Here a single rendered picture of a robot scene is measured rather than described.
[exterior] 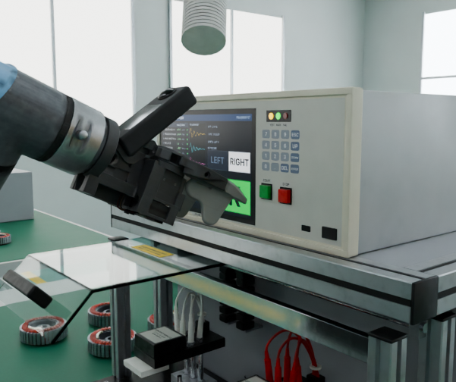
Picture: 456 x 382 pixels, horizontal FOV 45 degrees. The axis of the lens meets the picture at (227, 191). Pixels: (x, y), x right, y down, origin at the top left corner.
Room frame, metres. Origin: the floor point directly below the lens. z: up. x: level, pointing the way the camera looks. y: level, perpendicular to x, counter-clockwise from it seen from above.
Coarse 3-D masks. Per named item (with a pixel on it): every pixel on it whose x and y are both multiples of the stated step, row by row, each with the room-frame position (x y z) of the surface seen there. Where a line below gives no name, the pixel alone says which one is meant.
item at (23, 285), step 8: (8, 272) 0.77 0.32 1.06; (16, 272) 0.77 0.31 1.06; (8, 280) 0.76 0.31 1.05; (16, 280) 0.74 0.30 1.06; (24, 280) 0.73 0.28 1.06; (16, 288) 0.73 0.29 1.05; (24, 288) 0.71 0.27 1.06; (32, 288) 0.70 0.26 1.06; (32, 296) 0.70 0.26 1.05; (40, 296) 0.70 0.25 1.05; (48, 296) 0.71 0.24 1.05; (40, 304) 0.70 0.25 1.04; (48, 304) 0.71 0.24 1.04
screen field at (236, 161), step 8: (208, 152) 0.87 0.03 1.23; (216, 152) 0.85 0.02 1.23; (224, 152) 0.83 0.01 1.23; (232, 152) 0.82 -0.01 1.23; (240, 152) 0.80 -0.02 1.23; (248, 152) 0.79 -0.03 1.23; (208, 160) 0.87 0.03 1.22; (216, 160) 0.85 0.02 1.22; (224, 160) 0.83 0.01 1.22; (232, 160) 0.82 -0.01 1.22; (240, 160) 0.80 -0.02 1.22; (248, 160) 0.79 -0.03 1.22; (216, 168) 0.85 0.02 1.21; (224, 168) 0.83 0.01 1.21; (232, 168) 0.82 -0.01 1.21; (240, 168) 0.80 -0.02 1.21; (248, 168) 0.79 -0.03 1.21
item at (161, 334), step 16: (144, 336) 0.88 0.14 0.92; (160, 336) 0.88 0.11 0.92; (176, 336) 0.88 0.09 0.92; (208, 336) 0.94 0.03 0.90; (144, 352) 0.87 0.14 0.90; (160, 352) 0.85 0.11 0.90; (176, 352) 0.87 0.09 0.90; (192, 352) 0.89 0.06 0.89; (128, 368) 0.86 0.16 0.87; (144, 368) 0.84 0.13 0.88; (160, 368) 0.85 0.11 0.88; (192, 368) 0.93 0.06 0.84
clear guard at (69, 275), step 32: (32, 256) 0.85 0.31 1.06; (64, 256) 0.85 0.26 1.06; (96, 256) 0.85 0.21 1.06; (128, 256) 0.85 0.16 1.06; (192, 256) 0.85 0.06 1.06; (0, 288) 0.83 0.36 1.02; (64, 288) 0.72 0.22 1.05; (96, 288) 0.69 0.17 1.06; (32, 320) 0.71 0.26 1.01; (64, 320) 0.66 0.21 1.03
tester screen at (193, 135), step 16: (176, 128) 0.94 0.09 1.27; (192, 128) 0.90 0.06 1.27; (208, 128) 0.87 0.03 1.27; (224, 128) 0.83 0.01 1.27; (240, 128) 0.80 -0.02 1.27; (176, 144) 0.94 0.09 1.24; (192, 144) 0.90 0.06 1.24; (208, 144) 0.87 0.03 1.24; (224, 144) 0.83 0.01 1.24; (240, 144) 0.80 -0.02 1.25; (192, 160) 0.90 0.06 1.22; (224, 176) 0.83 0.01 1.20; (240, 176) 0.80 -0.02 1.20
